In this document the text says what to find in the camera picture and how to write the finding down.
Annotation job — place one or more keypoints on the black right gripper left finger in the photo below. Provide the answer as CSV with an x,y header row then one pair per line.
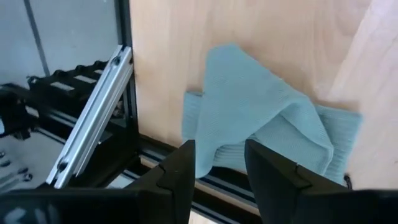
x,y
140,202

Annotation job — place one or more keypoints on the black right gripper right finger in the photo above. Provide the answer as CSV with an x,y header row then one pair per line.
x,y
295,199

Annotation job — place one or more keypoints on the grey-teal knit cloth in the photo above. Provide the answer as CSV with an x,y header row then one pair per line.
x,y
248,102

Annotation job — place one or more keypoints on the silver aluminium strut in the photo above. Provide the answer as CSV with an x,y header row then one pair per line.
x,y
93,115

